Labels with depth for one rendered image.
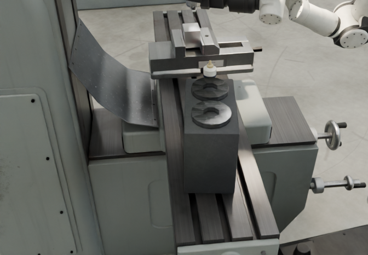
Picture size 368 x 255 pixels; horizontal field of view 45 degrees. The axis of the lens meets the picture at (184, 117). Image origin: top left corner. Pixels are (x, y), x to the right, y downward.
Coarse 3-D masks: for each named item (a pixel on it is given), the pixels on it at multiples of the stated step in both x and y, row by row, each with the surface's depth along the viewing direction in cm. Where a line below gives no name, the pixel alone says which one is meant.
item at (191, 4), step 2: (186, 2) 130; (188, 2) 129; (190, 2) 128; (192, 2) 128; (194, 2) 128; (196, 2) 128; (186, 4) 130; (188, 4) 129; (190, 4) 129; (192, 4) 128; (194, 4) 128; (196, 4) 128; (198, 4) 129; (188, 6) 129; (190, 6) 129; (192, 6) 129; (194, 6) 129; (196, 6) 129; (198, 6) 129
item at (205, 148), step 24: (192, 96) 105; (216, 96) 102; (192, 120) 97; (216, 120) 95; (192, 144) 96; (216, 144) 96; (192, 168) 100; (216, 168) 100; (192, 192) 105; (216, 192) 105
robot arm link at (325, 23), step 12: (312, 12) 125; (324, 12) 127; (336, 12) 132; (348, 12) 129; (300, 24) 128; (312, 24) 127; (324, 24) 127; (336, 24) 128; (348, 24) 126; (324, 36) 132; (336, 36) 129
